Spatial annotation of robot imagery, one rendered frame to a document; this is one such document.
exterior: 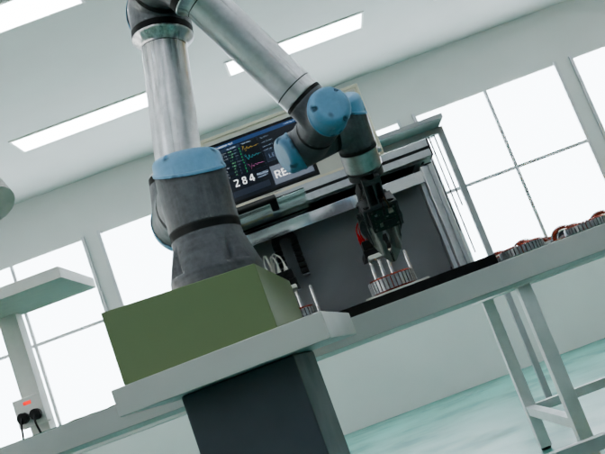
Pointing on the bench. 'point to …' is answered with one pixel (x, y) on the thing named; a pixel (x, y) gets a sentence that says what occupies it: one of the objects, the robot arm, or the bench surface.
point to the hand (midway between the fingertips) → (391, 254)
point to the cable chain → (293, 250)
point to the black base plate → (421, 286)
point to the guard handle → (259, 204)
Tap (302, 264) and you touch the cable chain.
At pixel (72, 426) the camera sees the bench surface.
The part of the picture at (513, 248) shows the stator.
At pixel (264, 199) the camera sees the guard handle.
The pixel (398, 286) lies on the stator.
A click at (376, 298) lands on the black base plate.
